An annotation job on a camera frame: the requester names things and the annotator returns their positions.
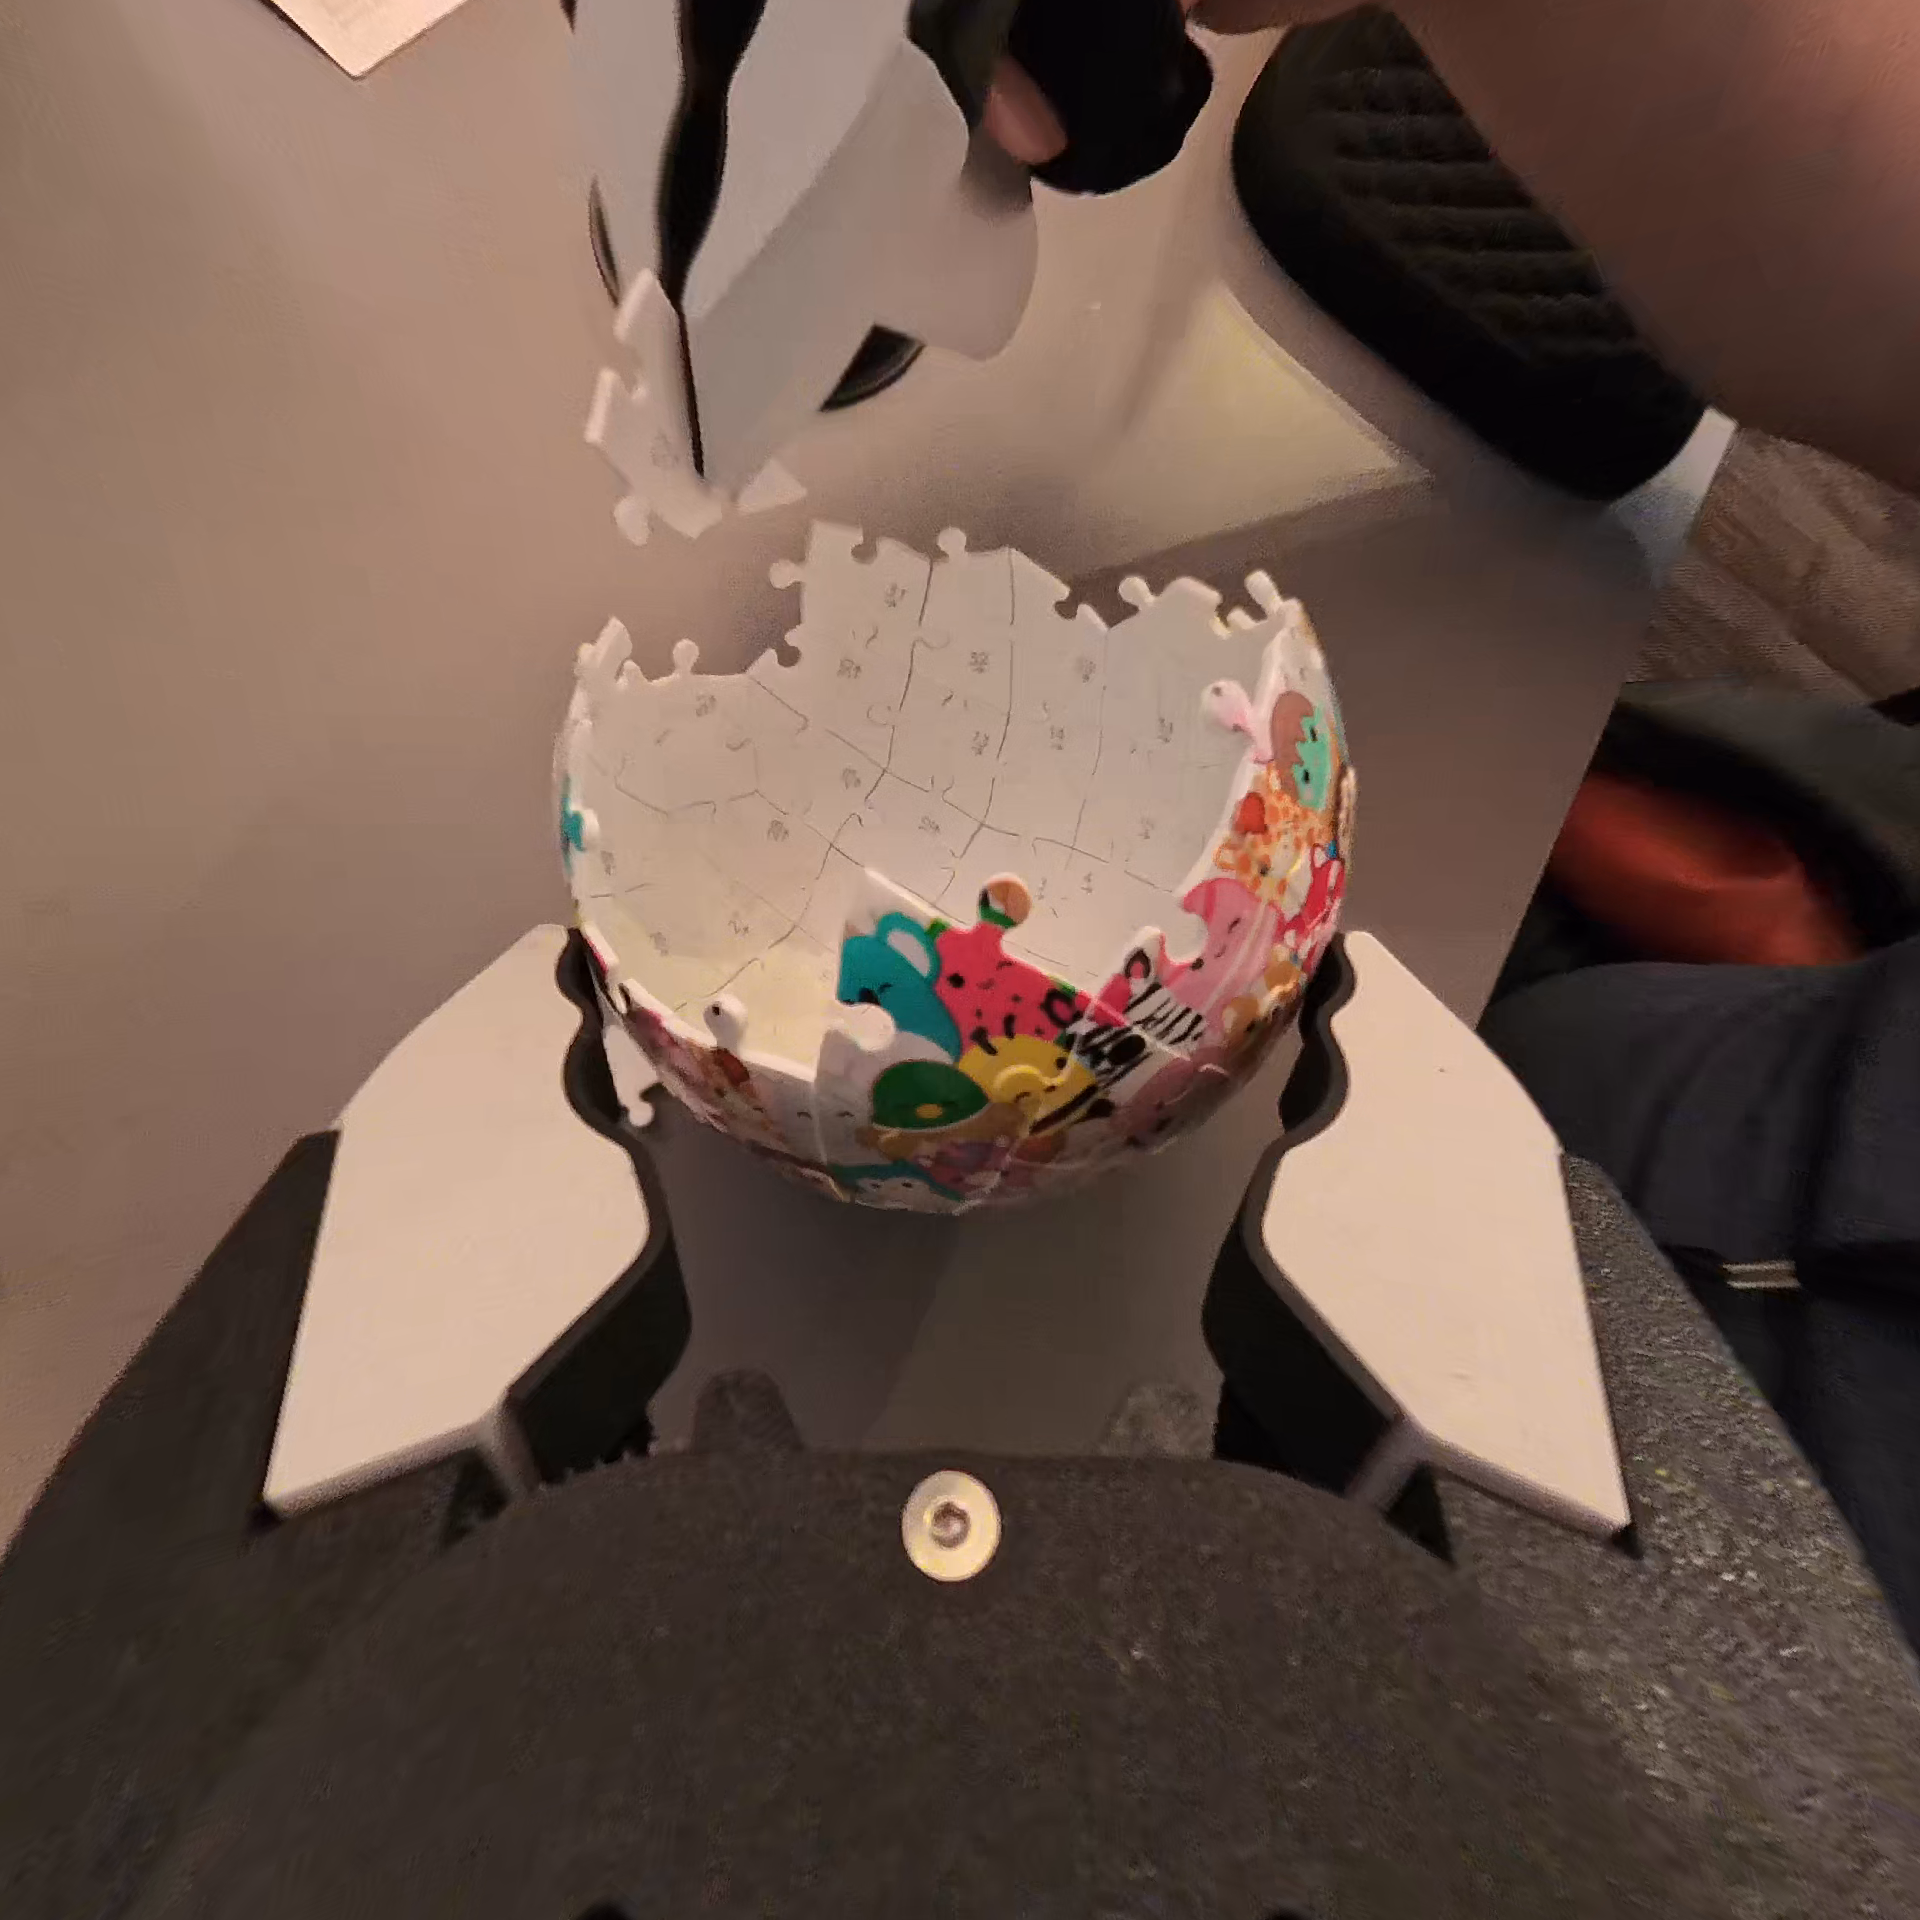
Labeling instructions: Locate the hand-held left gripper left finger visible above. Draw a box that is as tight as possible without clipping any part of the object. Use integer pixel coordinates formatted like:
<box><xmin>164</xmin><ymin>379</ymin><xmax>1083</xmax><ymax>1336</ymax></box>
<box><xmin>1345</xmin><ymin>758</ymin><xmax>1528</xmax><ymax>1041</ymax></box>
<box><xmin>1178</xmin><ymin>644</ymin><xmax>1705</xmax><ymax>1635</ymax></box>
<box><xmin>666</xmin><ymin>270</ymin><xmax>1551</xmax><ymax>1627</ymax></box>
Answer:
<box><xmin>263</xmin><ymin>921</ymin><xmax>696</xmax><ymax>1519</ymax></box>

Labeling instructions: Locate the single white puzzle piece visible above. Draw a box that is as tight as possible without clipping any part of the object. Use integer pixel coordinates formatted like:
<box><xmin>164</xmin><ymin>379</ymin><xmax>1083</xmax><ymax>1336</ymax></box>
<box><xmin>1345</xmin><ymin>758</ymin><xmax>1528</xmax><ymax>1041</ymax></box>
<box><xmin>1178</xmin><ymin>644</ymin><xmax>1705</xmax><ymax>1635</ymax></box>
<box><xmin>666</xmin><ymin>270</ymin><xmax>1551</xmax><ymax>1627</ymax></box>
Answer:
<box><xmin>586</xmin><ymin>270</ymin><xmax>806</xmax><ymax>545</ymax></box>

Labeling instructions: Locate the person's right hand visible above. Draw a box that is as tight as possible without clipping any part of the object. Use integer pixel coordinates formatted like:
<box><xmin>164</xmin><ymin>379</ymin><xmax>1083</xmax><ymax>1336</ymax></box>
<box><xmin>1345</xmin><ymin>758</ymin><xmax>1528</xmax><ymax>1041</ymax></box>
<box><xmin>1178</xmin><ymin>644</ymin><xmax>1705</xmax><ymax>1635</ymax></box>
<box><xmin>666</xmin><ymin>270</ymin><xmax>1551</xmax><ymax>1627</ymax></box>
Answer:
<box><xmin>984</xmin><ymin>72</ymin><xmax>1070</xmax><ymax>162</ymax></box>

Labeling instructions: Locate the colourful puzzle ball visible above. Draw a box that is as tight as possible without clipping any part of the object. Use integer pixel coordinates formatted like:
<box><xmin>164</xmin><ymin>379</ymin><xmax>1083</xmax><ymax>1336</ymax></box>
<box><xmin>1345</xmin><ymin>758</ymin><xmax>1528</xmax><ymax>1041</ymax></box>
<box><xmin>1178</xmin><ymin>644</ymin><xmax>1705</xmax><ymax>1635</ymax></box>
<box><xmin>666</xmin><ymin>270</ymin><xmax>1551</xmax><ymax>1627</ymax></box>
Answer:
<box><xmin>552</xmin><ymin>522</ymin><xmax>1360</xmax><ymax>1214</ymax></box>

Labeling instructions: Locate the white instruction leaflet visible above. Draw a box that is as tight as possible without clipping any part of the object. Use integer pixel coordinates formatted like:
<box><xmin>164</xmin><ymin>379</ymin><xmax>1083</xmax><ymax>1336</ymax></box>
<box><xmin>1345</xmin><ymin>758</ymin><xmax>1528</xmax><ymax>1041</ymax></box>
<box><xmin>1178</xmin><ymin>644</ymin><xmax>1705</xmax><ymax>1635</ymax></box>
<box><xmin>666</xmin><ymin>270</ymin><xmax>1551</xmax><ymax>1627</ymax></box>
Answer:
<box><xmin>268</xmin><ymin>0</ymin><xmax>471</xmax><ymax>80</ymax></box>

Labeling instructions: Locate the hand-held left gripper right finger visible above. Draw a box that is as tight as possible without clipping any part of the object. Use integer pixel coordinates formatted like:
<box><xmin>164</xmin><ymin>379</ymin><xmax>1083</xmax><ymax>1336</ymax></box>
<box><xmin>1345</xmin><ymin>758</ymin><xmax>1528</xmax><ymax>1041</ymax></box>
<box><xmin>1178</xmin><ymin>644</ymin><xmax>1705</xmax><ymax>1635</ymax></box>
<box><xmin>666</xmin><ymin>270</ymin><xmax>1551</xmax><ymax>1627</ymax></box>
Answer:
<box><xmin>1200</xmin><ymin>931</ymin><xmax>1638</xmax><ymax>1538</ymax></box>

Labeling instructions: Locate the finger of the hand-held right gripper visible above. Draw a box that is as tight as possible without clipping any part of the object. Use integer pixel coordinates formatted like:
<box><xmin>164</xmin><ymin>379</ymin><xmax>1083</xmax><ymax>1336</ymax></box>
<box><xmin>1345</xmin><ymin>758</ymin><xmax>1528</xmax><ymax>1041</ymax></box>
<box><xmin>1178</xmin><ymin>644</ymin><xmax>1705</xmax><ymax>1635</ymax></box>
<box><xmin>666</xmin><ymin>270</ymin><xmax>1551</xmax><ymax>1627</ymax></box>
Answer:
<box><xmin>674</xmin><ymin>0</ymin><xmax>1046</xmax><ymax>497</ymax></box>
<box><xmin>567</xmin><ymin>0</ymin><xmax>681</xmax><ymax>298</ymax></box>

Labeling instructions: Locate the black round ball stand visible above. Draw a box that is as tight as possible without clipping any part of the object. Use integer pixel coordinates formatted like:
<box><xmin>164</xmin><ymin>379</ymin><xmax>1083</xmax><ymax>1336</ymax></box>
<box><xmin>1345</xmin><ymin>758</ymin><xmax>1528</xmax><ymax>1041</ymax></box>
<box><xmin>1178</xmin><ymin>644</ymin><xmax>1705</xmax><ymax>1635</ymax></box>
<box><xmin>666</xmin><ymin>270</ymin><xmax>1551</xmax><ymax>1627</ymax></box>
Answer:
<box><xmin>591</xmin><ymin>171</ymin><xmax>935</xmax><ymax>414</ymax></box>

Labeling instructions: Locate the black cloth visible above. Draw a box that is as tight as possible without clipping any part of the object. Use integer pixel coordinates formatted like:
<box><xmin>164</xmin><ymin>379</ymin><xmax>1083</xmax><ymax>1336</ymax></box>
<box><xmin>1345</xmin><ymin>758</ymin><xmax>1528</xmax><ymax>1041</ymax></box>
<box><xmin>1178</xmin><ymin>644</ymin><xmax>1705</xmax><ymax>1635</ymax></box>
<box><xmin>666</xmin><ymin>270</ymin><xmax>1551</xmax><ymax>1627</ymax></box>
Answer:
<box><xmin>1592</xmin><ymin>674</ymin><xmax>1920</xmax><ymax>904</ymax></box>

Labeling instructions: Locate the orange cloth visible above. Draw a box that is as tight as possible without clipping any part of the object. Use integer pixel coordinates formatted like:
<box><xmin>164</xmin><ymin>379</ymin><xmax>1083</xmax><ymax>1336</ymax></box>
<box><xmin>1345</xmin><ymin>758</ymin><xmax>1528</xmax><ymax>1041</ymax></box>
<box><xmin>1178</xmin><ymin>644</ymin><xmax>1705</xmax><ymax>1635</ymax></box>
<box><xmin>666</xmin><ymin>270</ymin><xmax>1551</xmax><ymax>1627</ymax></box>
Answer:
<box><xmin>1546</xmin><ymin>774</ymin><xmax>1871</xmax><ymax>970</ymax></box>

